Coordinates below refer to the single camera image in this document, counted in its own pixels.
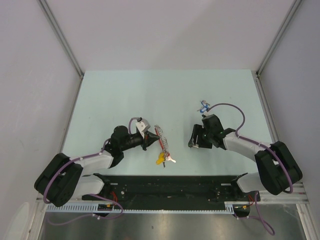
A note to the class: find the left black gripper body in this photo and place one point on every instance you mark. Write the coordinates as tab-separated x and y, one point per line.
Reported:
144	141

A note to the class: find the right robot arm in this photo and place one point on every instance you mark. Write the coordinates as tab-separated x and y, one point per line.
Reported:
277	170

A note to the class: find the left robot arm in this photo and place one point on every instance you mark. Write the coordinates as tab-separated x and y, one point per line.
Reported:
65	177

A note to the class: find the aluminium frame post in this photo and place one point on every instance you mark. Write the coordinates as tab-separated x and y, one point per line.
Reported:
279	35
55	26

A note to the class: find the red handled key organizer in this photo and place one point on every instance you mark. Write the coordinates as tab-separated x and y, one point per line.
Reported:
162	140

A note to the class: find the right aluminium frame post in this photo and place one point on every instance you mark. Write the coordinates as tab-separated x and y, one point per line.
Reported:
279	35

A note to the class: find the blue tagged key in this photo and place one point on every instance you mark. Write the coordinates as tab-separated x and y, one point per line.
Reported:
204	107

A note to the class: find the left aluminium frame post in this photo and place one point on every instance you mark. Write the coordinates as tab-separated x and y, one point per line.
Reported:
55	26

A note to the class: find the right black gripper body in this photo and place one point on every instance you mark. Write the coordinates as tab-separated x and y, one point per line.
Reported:
204	140

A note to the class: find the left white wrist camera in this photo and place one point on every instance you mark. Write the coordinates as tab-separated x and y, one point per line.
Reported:
142	126

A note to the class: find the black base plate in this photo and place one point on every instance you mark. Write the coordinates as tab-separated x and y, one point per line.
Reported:
182	203

